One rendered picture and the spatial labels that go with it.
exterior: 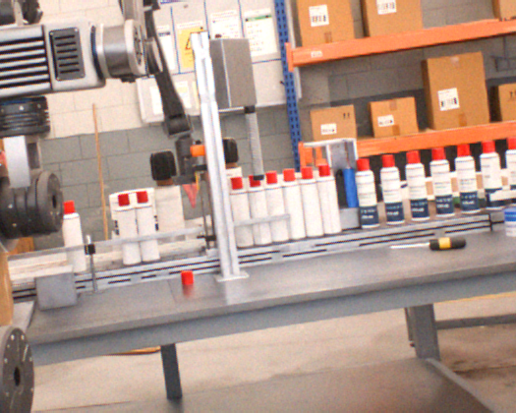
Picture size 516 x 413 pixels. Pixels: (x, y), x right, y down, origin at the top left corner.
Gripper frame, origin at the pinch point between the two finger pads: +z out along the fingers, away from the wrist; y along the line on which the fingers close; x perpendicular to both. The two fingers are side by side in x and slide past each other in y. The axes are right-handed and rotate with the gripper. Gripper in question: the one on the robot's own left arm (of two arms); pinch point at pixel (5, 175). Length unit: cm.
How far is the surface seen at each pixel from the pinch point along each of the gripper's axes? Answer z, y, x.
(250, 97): 38, -10, -67
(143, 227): 41.0, -9.9, -19.4
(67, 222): 24.4, -14.5, -6.4
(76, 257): 32.8, -14.2, -0.9
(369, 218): 87, 2, -65
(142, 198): 34.8, -9.2, -25.1
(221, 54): 25, -21, -70
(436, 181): 94, 7, -86
